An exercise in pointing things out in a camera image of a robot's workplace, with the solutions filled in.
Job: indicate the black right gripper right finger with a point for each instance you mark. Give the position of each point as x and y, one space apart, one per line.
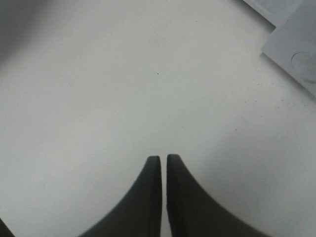
191 211

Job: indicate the white microwave oven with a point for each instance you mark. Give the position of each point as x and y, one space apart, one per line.
295 31

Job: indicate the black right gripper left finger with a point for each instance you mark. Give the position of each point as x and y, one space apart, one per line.
138 214

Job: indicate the round door release button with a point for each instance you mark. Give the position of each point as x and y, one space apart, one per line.
304 66

